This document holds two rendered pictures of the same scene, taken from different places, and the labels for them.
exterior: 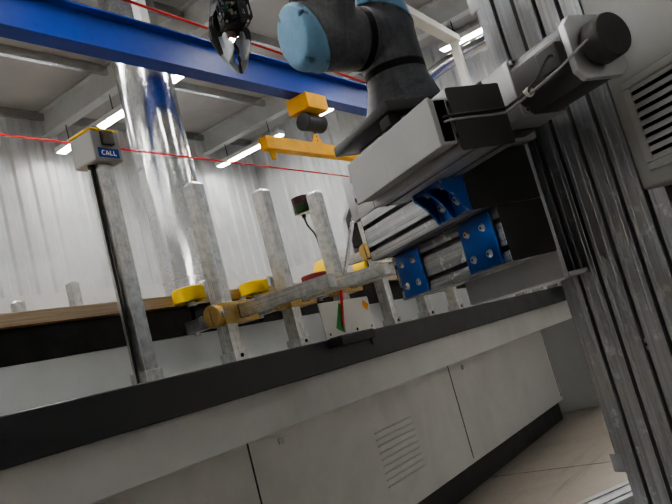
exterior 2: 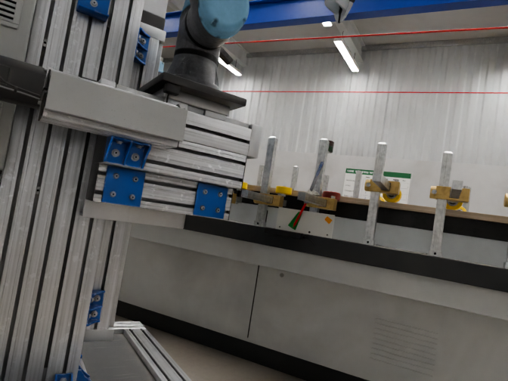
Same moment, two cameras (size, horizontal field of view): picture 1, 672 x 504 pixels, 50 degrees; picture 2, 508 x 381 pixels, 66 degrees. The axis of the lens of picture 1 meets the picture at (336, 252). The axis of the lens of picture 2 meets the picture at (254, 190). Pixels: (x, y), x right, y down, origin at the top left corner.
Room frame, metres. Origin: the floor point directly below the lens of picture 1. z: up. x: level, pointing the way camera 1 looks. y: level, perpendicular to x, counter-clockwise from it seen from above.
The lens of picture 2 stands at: (1.60, -1.68, 0.76)
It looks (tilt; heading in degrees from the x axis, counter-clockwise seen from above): 3 degrees up; 84
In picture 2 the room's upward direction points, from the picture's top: 9 degrees clockwise
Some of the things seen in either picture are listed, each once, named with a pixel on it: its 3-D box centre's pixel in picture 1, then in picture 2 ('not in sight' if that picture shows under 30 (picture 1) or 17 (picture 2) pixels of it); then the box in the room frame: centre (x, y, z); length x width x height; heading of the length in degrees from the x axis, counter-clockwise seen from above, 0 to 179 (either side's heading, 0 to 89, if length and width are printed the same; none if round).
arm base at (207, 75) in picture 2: not in sight; (193, 75); (1.50, -0.64, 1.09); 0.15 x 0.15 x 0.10
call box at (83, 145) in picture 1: (96, 151); not in sight; (1.41, 0.42, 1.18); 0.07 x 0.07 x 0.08; 58
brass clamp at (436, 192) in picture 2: not in sight; (449, 193); (2.50, -0.26, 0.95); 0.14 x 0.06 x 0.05; 148
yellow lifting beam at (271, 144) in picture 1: (319, 149); not in sight; (6.89, -0.10, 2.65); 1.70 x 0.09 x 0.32; 146
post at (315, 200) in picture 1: (334, 270); (317, 191); (2.05, 0.02, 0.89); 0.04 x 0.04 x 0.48; 58
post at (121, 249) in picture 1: (122, 272); not in sight; (1.41, 0.42, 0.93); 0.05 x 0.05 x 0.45; 58
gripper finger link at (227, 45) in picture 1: (230, 51); not in sight; (1.48, 0.11, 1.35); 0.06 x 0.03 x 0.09; 25
